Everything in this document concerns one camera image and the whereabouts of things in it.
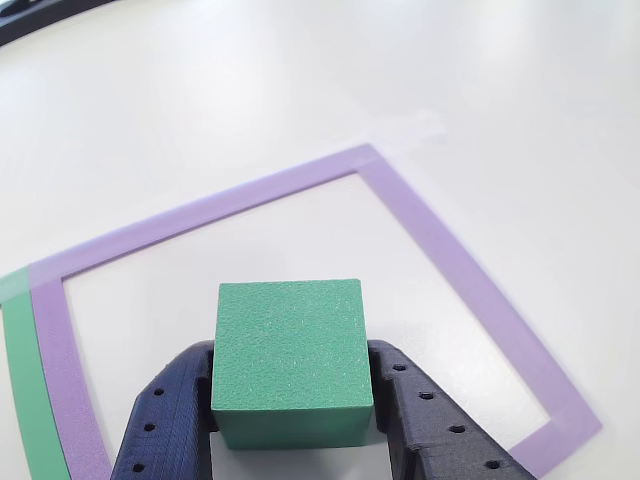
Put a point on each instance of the green cube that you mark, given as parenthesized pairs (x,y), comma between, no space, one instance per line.
(292,345)

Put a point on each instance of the black power strip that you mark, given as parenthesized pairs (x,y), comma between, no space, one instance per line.
(30,17)

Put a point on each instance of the green square frame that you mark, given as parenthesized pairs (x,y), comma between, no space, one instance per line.
(25,370)

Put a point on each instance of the purple square frame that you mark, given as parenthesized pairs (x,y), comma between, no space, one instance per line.
(440,235)

